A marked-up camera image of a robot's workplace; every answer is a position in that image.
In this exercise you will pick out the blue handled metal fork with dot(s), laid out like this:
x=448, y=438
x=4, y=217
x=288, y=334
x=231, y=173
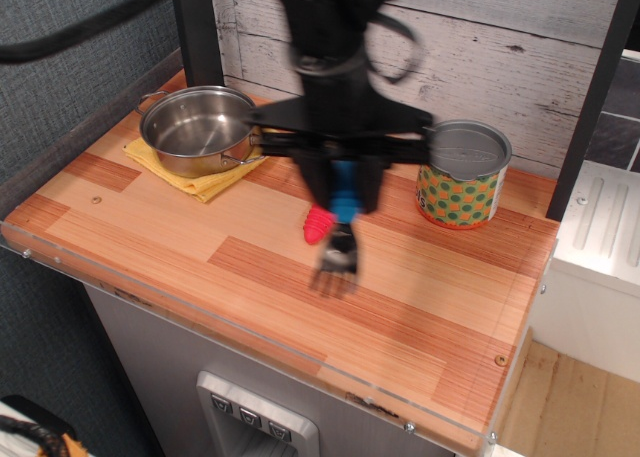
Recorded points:
x=336, y=271

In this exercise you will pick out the grey cabinet with button panel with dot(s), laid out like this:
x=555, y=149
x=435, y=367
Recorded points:
x=203, y=398

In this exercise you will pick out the yellow folded cloth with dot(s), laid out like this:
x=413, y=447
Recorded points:
x=203, y=188

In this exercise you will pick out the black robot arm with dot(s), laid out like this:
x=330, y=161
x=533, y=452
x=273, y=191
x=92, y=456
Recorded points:
x=333, y=30

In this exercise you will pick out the red handled metal spoon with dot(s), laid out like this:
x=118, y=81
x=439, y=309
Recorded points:
x=317, y=225

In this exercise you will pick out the stainless steel pot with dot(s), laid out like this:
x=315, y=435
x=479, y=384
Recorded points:
x=199, y=131

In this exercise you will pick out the patterned can with grey lid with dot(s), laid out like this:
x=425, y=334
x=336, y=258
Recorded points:
x=461, y=185

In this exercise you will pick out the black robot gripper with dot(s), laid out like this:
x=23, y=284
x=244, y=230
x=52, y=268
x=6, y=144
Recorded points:
x=341, y=116

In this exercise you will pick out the dark vertical post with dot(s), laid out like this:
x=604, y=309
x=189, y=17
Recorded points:
x=198, y=36
x=613, y=46

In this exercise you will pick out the dark vertical post right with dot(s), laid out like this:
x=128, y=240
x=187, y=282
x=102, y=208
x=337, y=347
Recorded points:
x=613, y=46

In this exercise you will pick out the dark vertical post left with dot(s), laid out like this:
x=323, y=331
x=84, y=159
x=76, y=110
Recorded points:
x=198, y=36

